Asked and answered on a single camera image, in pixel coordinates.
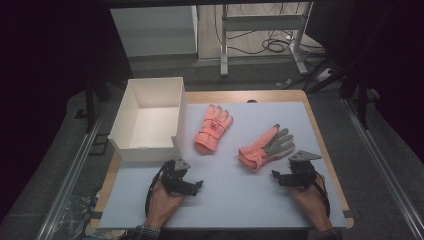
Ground pink glove with red strap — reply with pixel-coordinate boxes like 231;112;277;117
193;104;234;155

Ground person's right hand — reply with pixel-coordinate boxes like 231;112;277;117
288;173;333;232

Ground white power strip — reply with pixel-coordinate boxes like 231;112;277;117
314;67;333;83

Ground white cardboard box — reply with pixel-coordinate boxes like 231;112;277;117
107;77;188;164

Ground black floor cables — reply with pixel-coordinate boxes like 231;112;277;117
229;29;326;58

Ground person's left hand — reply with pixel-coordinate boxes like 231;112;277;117
144;179;186;230

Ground grey metal desk frame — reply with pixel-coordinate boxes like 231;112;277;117
219;2;315;78

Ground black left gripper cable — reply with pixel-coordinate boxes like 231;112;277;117
144;161;175;218

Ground light blue table mat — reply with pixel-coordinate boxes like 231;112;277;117
98;101;348;230

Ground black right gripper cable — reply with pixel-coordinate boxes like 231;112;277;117
314;171;332;218

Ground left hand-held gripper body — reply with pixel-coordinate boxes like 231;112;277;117
161;157;192;197

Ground white cabinet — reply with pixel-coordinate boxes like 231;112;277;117
109;5;199;58

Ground metal floor rail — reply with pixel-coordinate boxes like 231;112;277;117
34;102;108;240
342;97;424;240

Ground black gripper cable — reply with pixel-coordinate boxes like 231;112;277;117
144;161;175;218
314;171;332;218

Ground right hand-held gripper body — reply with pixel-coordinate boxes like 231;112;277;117
287;150;323;192

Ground dark metal stand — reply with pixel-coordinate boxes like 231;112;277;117
74;75;112;134
339;59;382;130

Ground pink glove with grey palm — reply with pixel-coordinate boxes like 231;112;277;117
237;123;296;172

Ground clear plastic bag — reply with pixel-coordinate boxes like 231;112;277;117
59;194;102;240

